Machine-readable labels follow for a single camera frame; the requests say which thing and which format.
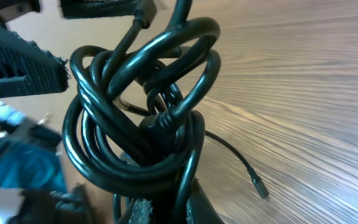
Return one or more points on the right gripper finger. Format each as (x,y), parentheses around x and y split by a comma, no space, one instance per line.
(198,210)

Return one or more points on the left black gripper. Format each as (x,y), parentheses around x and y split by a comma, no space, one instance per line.
(32,186)

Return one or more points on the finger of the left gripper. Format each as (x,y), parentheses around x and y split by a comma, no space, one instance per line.
(143,11)

